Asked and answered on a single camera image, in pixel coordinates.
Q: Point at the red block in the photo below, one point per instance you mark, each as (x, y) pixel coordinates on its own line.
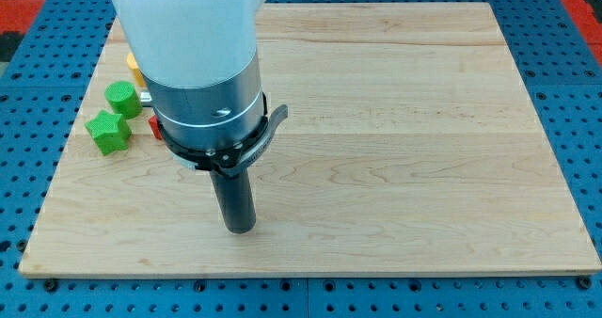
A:
(154, 126)

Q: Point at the green star block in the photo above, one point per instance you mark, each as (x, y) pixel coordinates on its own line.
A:
(110, 132)

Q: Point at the light wooden board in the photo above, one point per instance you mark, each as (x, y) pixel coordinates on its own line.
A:
(412, 149)

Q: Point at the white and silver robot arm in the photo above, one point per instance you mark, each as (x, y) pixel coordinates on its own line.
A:
(199, 60)

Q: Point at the green cylinder block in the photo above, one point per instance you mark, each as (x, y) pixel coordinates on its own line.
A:
(123, 99)

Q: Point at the black cylindrical pointer tool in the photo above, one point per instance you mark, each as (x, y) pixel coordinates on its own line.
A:
(234, 195)

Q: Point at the yellow block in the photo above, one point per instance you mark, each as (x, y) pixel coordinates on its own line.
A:
(134, 69)

